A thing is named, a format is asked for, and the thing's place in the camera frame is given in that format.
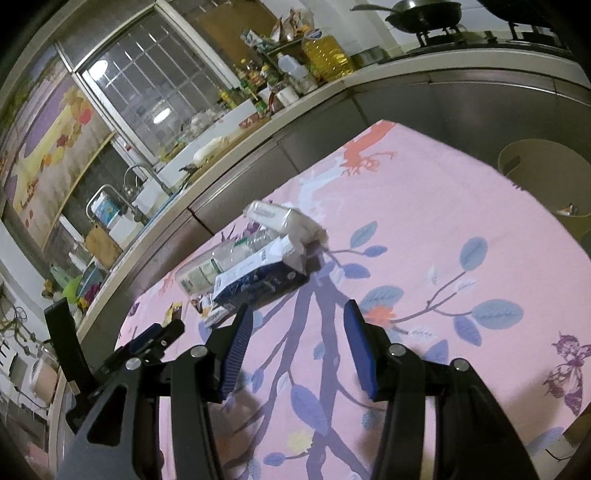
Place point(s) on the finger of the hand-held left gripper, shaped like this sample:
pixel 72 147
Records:
pixel 143 339
pixel 171 330

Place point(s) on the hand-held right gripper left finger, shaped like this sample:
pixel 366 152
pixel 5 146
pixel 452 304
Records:
pixel 238 350

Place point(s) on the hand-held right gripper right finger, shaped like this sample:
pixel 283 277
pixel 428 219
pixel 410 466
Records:
pixel 362 350

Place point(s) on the blue white carton box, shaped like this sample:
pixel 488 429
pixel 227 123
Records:
pixel 258 286

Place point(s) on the white blue sponge pack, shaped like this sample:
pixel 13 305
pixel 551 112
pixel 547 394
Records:
pixel 286 221

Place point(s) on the beige trash bin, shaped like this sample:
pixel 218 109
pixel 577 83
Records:
pixel 531 161

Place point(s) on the small yellow wrapper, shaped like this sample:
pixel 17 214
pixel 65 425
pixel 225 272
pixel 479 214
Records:
pixel 174 311

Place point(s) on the small printed wrapper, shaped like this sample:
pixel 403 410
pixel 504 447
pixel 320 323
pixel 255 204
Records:
pixel 214 311

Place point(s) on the white appliance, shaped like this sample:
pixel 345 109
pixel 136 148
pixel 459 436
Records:
pixel 34 381

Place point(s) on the green plastic bowl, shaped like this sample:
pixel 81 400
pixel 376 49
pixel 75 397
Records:
pixel 74 288

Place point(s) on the blue plastic basin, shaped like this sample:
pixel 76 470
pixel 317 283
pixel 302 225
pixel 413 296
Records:
pixel 94 281

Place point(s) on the clear plastic bottle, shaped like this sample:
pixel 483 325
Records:
pixel 221 258

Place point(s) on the wooden cutting board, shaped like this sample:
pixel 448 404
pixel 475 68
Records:
pixel 102 247

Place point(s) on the white grey packet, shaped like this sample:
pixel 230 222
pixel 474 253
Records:
pixel 288 251

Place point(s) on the white blue detergent jug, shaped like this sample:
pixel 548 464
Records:
pixel 106 210

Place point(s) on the pink floral tablecloth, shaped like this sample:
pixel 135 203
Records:
pixel 438 221

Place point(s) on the white dough lump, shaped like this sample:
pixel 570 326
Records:
pixel 211 148

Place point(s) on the kitchen counter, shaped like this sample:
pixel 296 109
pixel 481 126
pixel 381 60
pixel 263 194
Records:
pixel 392 106

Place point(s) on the barred window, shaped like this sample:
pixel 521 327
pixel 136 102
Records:
pixel 152 83

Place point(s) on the row of condiment bottles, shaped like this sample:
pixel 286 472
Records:
pixel 251 87

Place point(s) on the white cup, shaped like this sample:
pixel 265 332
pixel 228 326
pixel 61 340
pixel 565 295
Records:
pixel 287 95

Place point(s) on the white plastic bottle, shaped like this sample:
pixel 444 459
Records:
pixel 292 70

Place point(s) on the steel bowl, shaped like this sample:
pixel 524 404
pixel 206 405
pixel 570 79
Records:
pixel 371 56

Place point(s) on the yellow cooking oil bottle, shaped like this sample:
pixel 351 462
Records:
pixel 328 57

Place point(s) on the pile of food bags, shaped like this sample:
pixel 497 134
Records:
pixel 286 30

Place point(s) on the gas stove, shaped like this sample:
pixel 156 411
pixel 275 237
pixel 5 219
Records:
pixel 485 39

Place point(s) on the wok with steel lid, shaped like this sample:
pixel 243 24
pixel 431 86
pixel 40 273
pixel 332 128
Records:
pixel 425 16

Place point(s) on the fruit print wall panel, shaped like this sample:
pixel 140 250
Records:
pixel 51 152

